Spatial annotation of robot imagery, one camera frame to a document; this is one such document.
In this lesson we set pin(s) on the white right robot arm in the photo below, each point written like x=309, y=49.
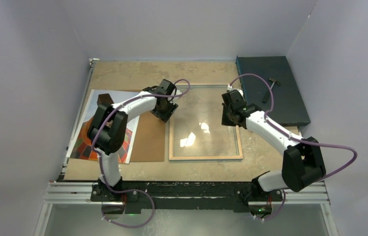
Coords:
x=302, y=158

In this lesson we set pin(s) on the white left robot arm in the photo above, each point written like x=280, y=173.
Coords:
x=108, y=128

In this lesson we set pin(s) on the claw hammer with grey handle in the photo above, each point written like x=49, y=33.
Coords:
x=267, y=94

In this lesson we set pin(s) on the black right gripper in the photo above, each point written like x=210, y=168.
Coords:
x=225, y=121

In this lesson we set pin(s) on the brown backing board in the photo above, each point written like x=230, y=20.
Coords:
x=144, y=140

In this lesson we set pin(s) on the blue wooden picture frame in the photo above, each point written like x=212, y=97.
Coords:
x=174, y=143

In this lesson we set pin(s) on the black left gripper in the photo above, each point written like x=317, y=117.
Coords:
x=165, y=116

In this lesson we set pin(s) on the dark grey flat box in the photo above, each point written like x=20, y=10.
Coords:
x=289, y=108

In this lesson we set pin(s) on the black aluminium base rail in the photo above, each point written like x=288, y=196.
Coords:
x=136, y=196

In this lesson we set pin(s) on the hot air balloon photo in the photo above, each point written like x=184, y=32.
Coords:
x=80, y=148

